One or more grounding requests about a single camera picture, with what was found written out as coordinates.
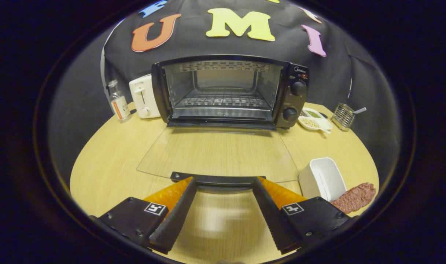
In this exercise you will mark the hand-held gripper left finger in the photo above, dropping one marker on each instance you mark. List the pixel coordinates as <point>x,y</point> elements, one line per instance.
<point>179,216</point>

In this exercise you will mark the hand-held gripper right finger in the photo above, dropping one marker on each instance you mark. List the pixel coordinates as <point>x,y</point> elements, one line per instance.
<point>272,216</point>

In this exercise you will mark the brown meat steak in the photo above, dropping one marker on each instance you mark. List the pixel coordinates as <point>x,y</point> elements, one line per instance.
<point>354,198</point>

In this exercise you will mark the black toaster oven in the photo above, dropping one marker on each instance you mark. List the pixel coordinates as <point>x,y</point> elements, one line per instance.
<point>296,102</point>

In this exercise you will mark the white bread toaster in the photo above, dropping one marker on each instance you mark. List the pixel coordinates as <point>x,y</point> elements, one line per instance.
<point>144,95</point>

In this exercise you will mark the white rectangular plastic tray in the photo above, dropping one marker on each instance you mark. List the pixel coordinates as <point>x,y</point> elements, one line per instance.
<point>323,179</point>

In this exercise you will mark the white divided spice plate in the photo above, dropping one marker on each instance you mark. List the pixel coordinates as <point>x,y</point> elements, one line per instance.
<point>312,123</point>

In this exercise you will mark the small black disc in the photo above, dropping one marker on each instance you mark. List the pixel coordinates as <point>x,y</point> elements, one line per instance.
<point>323,115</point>

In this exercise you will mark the metal mesh utensil holder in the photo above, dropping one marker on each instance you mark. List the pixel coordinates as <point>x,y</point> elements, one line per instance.
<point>342,117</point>

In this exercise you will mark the clear bottle with orange label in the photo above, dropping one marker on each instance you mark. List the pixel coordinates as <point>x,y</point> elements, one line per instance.
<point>119,104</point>

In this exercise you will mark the metal spoon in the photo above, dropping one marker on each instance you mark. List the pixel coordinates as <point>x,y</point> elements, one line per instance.
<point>360,110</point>

